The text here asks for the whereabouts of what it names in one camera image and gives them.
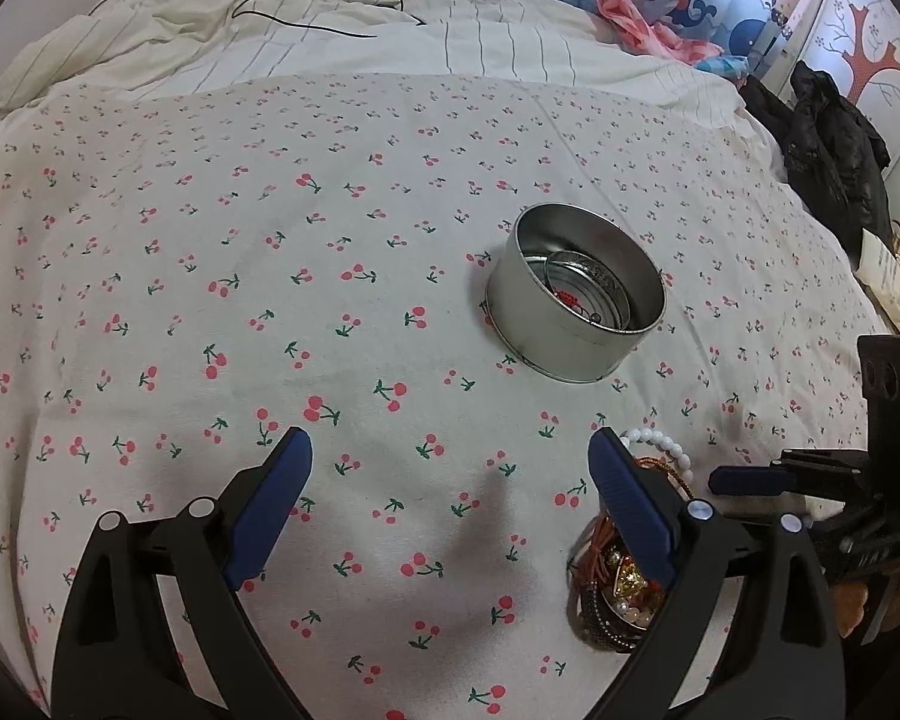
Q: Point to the person's right hand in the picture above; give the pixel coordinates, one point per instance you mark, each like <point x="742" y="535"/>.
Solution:
<point x="847" y="607"/>

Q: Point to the pink crumpled cloth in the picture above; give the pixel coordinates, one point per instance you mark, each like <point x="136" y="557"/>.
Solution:
<point x="637" y="22"/>

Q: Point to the white wardrobe with tree decal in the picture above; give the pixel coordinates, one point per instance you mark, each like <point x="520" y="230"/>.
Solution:
<point x="870" y="37"/>

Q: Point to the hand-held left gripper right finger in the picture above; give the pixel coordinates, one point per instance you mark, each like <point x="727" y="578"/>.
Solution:
<point x="630" y="502"/>

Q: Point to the white paper booklet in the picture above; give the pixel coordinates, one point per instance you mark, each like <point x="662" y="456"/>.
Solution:
<point x="886" y="277"/>

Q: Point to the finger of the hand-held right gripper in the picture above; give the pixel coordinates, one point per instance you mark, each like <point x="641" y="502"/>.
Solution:
<point x="746" y="481"/>
<point x="825" y="459"/>

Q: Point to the cream striped duvet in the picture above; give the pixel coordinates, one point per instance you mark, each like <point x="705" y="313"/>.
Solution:
<point x="495" y="37"/>

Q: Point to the black padded jacket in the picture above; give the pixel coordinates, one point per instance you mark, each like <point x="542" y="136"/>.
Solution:
<point x="832" y="142"/>

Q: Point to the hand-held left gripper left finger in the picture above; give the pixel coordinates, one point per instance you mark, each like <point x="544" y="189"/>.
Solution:
<point x="274" y="499"/>

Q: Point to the round silver metal tin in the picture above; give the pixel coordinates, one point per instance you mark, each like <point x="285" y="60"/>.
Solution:
<point x="562" y="330"/>

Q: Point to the cherry print bed sheet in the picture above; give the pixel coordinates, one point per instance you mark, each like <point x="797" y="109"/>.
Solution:
<point x="232" y="300"/>

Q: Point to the blue patterned cloth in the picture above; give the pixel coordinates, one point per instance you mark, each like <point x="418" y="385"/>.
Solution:
<point x="724" y="66"/>

